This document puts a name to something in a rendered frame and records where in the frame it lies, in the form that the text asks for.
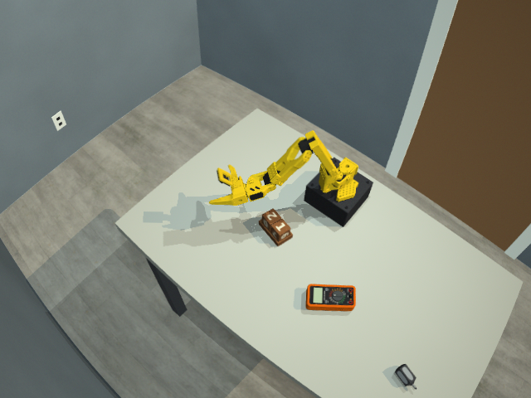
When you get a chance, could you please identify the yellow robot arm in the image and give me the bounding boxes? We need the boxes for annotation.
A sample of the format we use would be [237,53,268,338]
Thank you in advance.
[245,130,358,202]

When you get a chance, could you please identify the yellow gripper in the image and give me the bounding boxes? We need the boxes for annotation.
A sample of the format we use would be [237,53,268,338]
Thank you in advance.
[209,165,248,206]

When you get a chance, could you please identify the orange digital multimeter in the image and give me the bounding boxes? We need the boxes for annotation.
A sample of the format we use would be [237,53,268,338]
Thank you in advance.
[305,284,356,311]

